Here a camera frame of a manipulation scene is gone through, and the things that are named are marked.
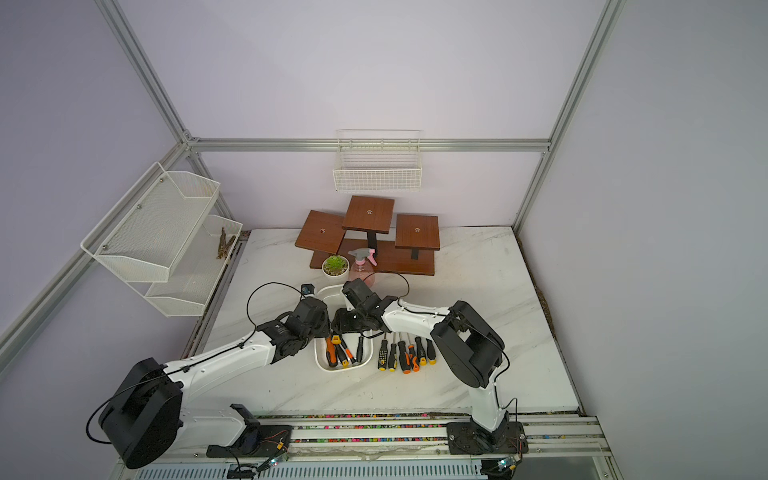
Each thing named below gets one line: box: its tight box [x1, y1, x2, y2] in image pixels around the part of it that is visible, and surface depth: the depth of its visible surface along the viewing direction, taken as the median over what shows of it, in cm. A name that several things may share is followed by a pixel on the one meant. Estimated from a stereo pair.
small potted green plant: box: [322, 254, 350, 285], surface depth 100 cm
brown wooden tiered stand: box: [295, 195, 440, 276], surface depth 100 cm
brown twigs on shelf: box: [216, 227, 237, 259], surface depth 100 cm
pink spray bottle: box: [348, 248, 377, 286], surface depth 97 cm
